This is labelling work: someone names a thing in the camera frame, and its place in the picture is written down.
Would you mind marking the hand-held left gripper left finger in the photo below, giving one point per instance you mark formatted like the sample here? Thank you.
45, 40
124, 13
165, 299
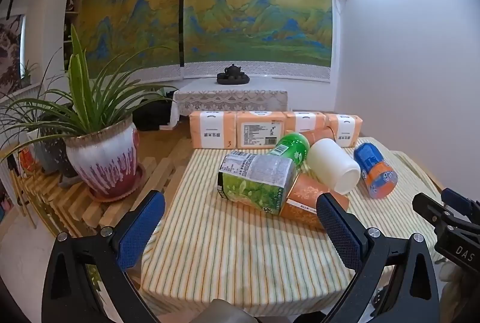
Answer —
140, 233

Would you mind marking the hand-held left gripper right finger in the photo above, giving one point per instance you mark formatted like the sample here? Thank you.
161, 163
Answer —
337, 233

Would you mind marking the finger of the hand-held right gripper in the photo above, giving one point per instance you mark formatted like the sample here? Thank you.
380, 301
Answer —
459, 201
431, 210

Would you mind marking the white cup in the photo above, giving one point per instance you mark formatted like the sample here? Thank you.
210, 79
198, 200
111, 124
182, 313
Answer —
330, 165

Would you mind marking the orange patterned packet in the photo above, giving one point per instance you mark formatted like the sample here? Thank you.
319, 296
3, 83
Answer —
303, 203

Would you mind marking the blue and orange can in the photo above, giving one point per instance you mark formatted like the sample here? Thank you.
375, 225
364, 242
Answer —
375, 171

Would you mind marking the wooden slat rack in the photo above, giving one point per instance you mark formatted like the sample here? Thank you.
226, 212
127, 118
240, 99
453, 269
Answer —
75, 206

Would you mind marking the striped tablecloth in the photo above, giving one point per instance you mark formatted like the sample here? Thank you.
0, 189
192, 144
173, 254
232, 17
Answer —
225, 244

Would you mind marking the plant in white red pot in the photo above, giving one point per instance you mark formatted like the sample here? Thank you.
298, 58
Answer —
101, 154

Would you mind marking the green plastic bottle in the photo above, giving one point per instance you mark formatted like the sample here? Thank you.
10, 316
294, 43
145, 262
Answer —
292, 149

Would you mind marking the green labelled clear bottle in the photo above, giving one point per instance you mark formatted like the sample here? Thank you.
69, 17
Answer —
258, 176

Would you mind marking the black bag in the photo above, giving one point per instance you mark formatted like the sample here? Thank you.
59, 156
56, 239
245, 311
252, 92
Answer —
152, 116

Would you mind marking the plant in dark speckled pot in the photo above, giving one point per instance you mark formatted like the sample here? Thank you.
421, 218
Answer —
56, 150

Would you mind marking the lace covered table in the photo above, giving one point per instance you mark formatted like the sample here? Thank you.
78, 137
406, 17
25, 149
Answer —
232, 101

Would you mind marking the black tea tray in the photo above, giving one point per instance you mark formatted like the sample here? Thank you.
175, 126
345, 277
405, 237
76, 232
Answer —
232, 80

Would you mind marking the black teapot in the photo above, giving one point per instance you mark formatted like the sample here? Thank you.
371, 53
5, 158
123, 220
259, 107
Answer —
232, 71

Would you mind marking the narrow landscape wall hanging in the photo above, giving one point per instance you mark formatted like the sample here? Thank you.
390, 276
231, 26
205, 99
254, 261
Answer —
131, 19

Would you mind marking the wall shelf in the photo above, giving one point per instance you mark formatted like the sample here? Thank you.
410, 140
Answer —
73, 26

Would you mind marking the red tree wall picture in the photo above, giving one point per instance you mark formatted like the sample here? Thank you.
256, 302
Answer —
9, 53

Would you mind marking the wide landscape wall hanging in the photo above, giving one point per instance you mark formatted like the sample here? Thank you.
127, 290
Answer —
258, 11

